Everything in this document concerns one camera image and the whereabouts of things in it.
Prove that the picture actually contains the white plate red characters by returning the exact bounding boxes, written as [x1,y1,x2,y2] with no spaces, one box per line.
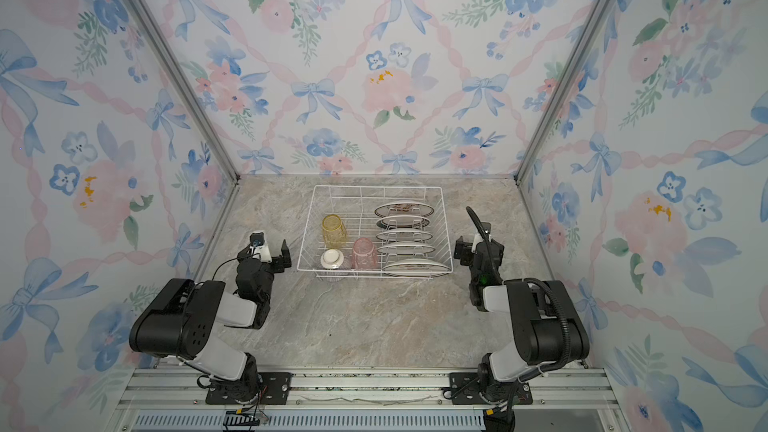
[374,201,435,218]

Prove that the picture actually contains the white plate black characters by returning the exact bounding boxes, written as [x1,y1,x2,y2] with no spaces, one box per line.
[378,241,436,256]

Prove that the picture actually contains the white plate green red rim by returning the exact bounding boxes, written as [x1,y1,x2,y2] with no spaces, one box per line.
[376,228,433,242]

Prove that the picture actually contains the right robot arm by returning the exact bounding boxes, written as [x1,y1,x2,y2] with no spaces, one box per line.
[454,237,590,401]

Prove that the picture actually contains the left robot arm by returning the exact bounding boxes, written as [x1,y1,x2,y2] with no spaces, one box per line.
[129,232,292,401]

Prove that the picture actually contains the small white ceramic bowl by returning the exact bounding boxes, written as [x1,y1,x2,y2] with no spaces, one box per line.
[320,249,351,271]

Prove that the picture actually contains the yellow ribbed glass cup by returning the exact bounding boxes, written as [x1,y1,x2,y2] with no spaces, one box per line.
[321,214,348,249]

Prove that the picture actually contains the white front plate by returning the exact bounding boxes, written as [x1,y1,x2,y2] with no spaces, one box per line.
[382,257,451,275]

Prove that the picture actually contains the pink ribbed glass cup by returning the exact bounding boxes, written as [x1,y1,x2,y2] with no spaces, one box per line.
[352,237,380,271]

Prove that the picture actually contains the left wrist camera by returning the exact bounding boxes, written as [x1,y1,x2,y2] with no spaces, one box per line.
[247,231,272,263]

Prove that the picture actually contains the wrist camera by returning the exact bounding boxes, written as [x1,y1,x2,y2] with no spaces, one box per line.
[247,231,272,263]
[472,221,492,253]

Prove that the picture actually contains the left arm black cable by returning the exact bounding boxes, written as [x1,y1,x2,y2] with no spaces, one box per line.
[211,255,242,282]

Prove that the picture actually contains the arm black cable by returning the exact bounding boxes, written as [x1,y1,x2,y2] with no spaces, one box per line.
[465,206,575,373]
[211,255,242,282]

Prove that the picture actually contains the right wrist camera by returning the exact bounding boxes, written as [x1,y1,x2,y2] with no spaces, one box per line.
[472,221,492,253]

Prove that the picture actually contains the white wire dish rack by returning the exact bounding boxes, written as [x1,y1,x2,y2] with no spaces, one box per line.
[297,185,453,280]

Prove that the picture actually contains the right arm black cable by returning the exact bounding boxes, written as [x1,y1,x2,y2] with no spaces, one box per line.
[465,206,575,373]

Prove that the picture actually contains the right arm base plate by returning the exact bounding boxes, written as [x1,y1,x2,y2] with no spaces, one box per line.
[442,372,533,407]

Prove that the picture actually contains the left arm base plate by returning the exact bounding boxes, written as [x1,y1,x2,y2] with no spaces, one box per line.
[205,372,293,406]

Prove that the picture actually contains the aluminium mounting rail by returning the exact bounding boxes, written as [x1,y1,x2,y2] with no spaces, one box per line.
[106,366,629,431]

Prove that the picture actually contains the right aluminium corner post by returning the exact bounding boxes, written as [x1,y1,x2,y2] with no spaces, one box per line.
[514,0,614,188]

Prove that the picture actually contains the aluminium corner post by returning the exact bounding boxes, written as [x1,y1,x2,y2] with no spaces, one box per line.
[125,0,240,184]
[514,0,614,188]

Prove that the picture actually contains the left aluminium corner post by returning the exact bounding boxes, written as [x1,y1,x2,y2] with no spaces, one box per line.
[125,0,240,184]

